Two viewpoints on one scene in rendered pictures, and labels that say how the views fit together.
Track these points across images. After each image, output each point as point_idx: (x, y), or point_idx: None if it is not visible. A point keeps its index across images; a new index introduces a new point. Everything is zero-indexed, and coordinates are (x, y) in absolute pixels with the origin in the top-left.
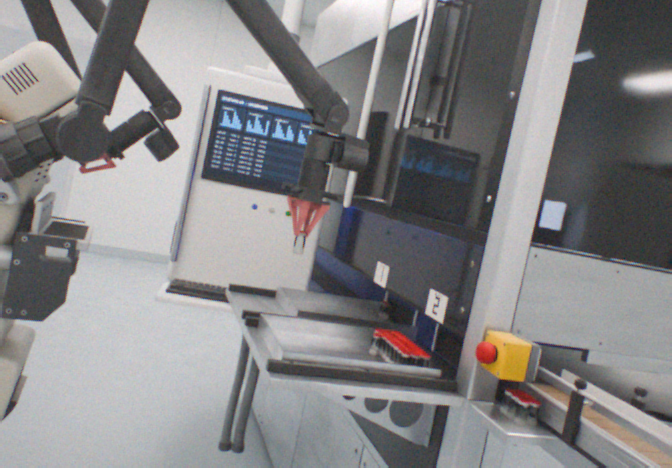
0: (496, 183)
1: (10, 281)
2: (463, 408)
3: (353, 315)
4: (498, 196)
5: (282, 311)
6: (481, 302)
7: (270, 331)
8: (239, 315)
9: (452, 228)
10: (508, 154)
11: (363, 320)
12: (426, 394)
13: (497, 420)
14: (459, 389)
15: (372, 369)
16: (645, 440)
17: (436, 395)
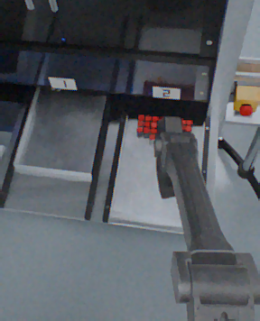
0: (216, 33)
1: None
2: (220, 123)
3: (57, 114)
4: (224, 42)
5: (59, 176)
6: (223, 88)
7: (153, 216)
8: (78, 219)
9: (164, 58)
10: (228, 20)
11: (100, 124)
12: (217, 142)
13: (248, 119)
14: (213, 118)
15: (202, 167)
16: None
17: (218, 136)
